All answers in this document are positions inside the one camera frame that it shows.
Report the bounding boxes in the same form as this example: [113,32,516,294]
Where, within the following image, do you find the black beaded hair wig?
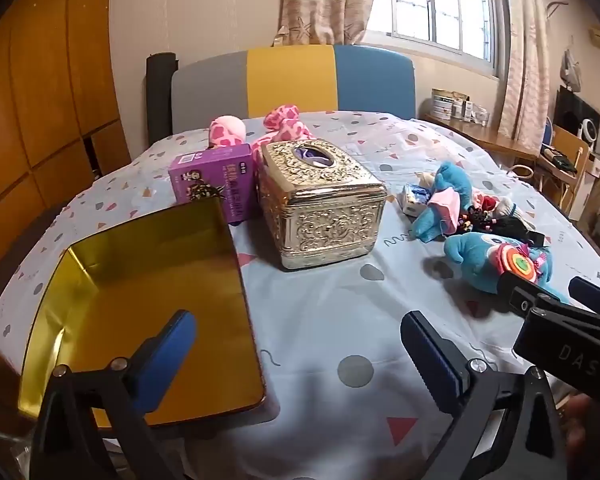
[455,207,548,247]

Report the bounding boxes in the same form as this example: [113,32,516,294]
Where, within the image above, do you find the blue white tissue pack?
[397,183,433,217]

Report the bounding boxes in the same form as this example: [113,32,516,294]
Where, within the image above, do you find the gold metal tin box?
[17,196,267,428]

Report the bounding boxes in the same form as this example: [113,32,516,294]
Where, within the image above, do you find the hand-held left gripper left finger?
[27,310,201,480]

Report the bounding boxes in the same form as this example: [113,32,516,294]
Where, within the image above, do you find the blue plush toy with lollipop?
[444,232,573,311]

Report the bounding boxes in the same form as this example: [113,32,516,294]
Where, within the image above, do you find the blue plush toy pink cloth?
[411,161,476,241]

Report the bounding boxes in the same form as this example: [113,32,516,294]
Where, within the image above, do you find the row of tins and packets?
[431,88,491,126]

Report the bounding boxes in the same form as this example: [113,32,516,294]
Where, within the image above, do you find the silver ornate tissue box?
[256,140,387,272]

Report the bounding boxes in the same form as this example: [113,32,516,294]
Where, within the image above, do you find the grey yellow blue chair back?
[171,44,417,136]

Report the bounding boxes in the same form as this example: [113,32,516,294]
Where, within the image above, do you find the beige patterned curtain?
[280,0,381,46]
[497,0,551,146]

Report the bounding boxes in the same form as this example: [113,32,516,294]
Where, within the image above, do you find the wooden side desk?
[422,112,541,171]

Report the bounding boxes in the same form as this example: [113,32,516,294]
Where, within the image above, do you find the wooden chair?
[532,125,591,196]

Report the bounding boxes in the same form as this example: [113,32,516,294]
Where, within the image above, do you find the purple cardboard box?
[169,143,261,226]

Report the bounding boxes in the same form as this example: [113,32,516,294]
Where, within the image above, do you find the small white round fan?
[580,119,600,148]

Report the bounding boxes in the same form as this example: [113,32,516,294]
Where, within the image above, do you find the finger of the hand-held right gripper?
[569,276,600,313]
[499,269,573,322]

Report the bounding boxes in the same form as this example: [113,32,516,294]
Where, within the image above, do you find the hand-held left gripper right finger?
[400,311,568,480]

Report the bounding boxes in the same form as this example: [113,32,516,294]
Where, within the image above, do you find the pink spotted plush toy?
[208,104,313,152]

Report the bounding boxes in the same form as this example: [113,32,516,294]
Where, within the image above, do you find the wooden wardrobe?
[0,0,133,271]

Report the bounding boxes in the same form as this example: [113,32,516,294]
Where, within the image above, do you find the black rolled mat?
[146,52,180,146]

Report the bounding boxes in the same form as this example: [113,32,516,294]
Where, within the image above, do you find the black monitor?
[554,87,600,136]

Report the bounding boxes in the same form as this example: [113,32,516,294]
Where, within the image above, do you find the window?
[365,0,501,78]

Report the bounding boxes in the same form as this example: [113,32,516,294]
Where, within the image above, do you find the beige sock with blue band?
[495,199,533,223]

